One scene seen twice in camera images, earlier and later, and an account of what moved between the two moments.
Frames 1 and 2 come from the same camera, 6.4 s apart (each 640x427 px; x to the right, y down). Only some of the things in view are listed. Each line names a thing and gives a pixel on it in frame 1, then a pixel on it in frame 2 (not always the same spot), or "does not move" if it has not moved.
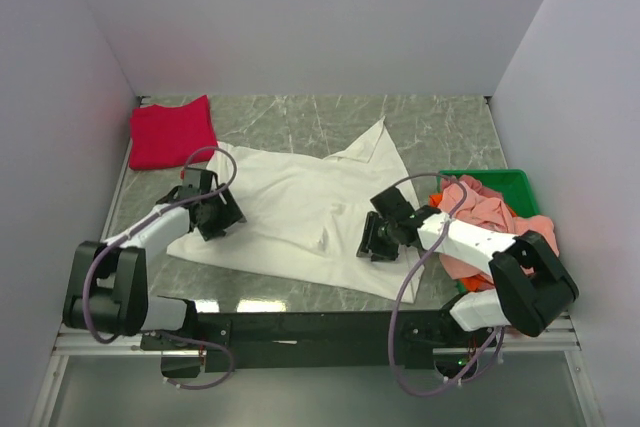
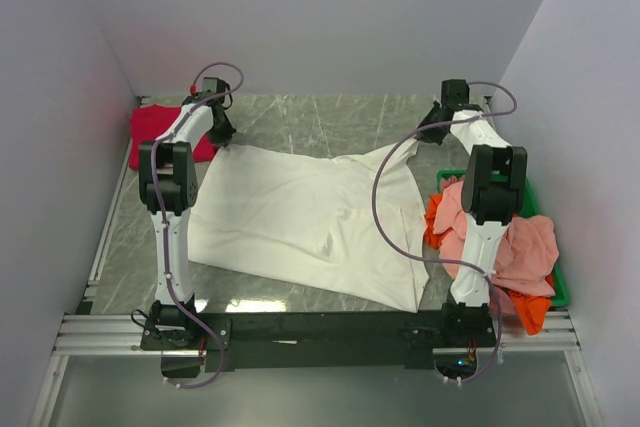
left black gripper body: [216, 214] -> [223, 131]
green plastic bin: [513, 184] does not move
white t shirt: [305, 216] does not move
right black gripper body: [387, 229] -> [435, 134]
